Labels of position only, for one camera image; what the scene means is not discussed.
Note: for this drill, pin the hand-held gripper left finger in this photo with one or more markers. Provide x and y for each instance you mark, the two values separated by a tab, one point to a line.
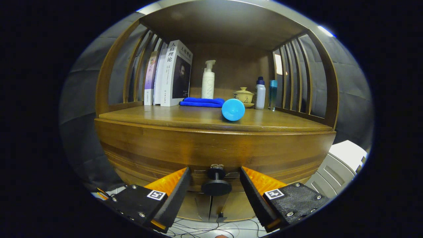
175	198

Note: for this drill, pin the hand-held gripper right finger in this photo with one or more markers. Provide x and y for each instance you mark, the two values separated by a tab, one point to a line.
254	198

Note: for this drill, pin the black round drawer knob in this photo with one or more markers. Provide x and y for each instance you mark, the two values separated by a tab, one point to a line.
216	187

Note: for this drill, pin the brown wooden drawer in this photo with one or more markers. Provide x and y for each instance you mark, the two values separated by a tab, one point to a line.
165	148

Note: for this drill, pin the blue and white cosmetic tube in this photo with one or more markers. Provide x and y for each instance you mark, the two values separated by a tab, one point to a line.
233	109

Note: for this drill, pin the wooden cabinet door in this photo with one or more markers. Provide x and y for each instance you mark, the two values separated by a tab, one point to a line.
195	208
238	206

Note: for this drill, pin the brown wooden countertop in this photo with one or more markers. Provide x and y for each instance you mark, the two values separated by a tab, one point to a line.
165	115

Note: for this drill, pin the white grey metal cabinet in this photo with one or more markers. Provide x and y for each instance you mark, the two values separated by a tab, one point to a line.
343	158

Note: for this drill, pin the brown wooden cabinet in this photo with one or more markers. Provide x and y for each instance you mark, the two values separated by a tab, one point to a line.
221	23

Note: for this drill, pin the yellow saucer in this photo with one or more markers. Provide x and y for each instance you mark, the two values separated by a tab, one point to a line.
249	105

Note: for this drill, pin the blue folded cloth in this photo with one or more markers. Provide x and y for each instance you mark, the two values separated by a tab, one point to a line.
201	102

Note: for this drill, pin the white bottle with blue cap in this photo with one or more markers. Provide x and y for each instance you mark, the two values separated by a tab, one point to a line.
260	96

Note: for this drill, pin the yellow lidded teacup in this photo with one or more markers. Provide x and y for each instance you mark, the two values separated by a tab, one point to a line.
244	96

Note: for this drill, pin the teal glass bottle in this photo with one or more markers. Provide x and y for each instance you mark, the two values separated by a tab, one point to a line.
273	94

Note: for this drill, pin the white pump bottle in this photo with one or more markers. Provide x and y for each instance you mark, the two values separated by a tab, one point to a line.
208	84

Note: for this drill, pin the thin white book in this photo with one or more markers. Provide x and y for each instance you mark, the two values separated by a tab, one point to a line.
160	79

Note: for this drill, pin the purple book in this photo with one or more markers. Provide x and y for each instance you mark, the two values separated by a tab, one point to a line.
150	79

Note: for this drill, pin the thick white portrait book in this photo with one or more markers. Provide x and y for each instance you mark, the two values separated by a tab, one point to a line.
180	76

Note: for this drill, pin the ceiling light panel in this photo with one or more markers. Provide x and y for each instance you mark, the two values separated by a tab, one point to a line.
326	31

